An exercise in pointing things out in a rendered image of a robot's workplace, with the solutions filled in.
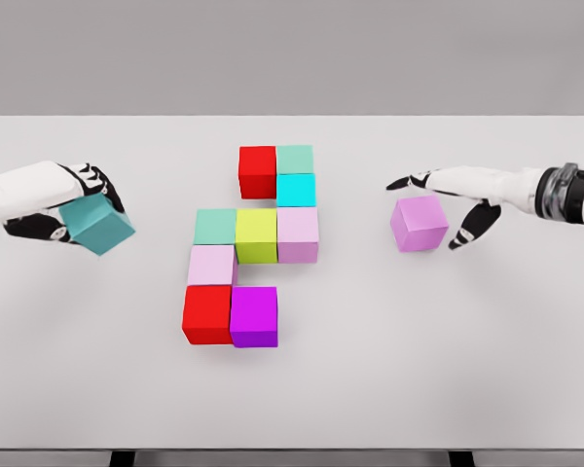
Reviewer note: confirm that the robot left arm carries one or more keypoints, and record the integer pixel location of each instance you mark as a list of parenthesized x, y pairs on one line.
[(0, 197)]

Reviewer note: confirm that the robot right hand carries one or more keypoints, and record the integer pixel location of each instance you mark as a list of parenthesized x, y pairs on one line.
[(460, 181)]

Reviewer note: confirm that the teal cube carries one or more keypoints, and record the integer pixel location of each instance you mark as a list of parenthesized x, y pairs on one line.
[(97, 227)]

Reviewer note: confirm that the yellow-green cube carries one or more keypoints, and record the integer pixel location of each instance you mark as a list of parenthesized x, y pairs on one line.
[(256, 234)]

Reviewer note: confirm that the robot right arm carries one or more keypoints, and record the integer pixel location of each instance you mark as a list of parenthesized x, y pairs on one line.
[(555, 192)]

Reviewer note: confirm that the cyan cube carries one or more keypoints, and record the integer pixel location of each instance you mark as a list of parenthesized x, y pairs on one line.
[(296, 190)]

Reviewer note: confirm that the orchid pink cube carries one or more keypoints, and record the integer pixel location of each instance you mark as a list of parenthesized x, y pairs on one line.
[(418, 225)]

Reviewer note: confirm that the pale lilac cube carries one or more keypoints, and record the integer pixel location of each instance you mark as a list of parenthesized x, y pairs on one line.
[(298, 233), (211, 265)]

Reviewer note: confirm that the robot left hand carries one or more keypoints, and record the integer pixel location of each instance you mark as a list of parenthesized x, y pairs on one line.
[(53, 187)]

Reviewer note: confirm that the mint green cube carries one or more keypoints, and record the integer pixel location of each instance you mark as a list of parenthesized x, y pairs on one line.
[(214, 226), (295, 159)]

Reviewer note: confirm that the magenta cube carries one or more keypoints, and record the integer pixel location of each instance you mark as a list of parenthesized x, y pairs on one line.
[(254, 316)]

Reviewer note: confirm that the red cube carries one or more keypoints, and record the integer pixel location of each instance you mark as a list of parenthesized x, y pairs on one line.
[(207, 313), (257, 171)]

